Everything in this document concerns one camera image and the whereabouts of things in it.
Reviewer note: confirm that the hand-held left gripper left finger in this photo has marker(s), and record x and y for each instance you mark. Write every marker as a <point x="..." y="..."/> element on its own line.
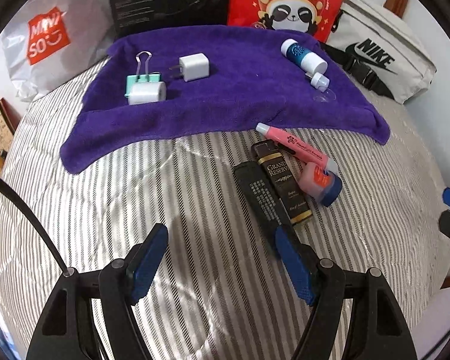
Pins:
<point x="148" y="266"/>

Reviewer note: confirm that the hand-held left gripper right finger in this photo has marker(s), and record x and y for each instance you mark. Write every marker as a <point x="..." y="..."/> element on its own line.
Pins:
<point x="294" y="266"/>

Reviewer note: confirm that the black rectangular stick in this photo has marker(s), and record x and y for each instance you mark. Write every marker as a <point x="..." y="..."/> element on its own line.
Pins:
<point x="258" y="195"/>

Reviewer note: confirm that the white charger plug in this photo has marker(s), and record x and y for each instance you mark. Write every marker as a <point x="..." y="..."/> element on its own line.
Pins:
<point x="195" y="68"/>
<point x="146" y="93"/>

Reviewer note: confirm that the clear suction cup hook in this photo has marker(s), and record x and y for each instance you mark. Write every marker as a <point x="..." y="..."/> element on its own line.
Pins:
<point x="320" y="81"/>

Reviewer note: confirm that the green binder clip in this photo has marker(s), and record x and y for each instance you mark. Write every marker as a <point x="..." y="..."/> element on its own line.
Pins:
<point x="138" y="80"/>

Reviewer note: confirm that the blue white bottle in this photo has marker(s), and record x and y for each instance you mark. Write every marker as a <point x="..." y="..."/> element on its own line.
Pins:
<point x="300" y="54"/>

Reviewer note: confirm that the striped quilt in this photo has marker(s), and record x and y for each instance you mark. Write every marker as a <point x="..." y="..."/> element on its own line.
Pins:
<point x="210" y="213"/>

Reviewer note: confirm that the black gold small box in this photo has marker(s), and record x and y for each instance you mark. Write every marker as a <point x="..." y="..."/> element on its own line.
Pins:
<point x="285" y="183"/>

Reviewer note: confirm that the pink highlighter pen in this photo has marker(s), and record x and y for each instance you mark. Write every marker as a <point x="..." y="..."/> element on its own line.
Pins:
<point x="285" y="138"/>

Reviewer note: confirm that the purple towel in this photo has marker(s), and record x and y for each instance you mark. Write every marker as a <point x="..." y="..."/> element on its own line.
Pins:
<point x="228" y="101"/>

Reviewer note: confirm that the white waist bag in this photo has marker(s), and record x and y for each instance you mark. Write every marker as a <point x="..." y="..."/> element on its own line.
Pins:
<point x="360" y="22"/>

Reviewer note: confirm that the white plastic shopping bag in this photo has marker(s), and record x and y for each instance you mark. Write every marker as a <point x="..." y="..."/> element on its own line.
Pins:
<point x="78" y="26"/>

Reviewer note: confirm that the black product box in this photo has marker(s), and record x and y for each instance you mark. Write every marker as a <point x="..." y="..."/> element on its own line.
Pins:
<point x="153" y="0"/>

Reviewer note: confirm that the red paper bag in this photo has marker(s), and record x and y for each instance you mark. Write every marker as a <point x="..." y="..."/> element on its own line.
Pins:
<point x="247" y="3"/>

